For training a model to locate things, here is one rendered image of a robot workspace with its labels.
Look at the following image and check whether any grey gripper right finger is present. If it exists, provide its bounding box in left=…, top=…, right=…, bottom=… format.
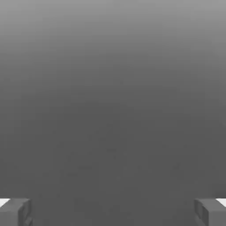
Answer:
left=193, top=198, right=226, bottom=226

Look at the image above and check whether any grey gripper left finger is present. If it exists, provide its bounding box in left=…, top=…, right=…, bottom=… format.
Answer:
left=0, top=198, right=34, bottom=226

